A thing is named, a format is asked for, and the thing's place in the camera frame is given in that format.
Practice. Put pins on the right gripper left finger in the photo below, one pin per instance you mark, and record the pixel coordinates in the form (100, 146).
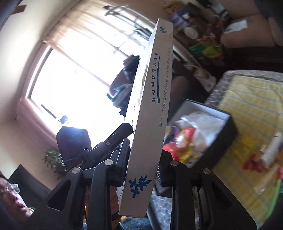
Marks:
(64, 207)

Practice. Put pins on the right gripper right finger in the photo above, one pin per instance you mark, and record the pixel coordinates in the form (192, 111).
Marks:
(199, 198)

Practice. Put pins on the white cardboard box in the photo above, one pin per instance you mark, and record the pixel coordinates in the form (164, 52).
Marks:
(147, 112)

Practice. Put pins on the white pill bottle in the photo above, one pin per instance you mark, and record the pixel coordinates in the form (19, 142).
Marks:
(272, 150)

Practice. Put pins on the potted green plant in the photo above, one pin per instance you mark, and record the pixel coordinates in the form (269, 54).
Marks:
(54, 161)

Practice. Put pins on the person's head with glasses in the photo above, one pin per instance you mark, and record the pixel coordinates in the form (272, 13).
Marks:
(12, 201)

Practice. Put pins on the black storage box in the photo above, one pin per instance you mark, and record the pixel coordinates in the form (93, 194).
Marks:
(199, 135)

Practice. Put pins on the grey patterned blanket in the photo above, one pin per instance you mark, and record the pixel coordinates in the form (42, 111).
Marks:
(247, 84)

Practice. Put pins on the yellow plaid cloth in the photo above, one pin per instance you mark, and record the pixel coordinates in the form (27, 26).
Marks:
(256, 121)

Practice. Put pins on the brown fabric sofa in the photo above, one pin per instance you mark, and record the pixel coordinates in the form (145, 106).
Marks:
(264, 21)

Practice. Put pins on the papers on sofa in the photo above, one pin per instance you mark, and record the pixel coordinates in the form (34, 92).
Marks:
(236, 27)

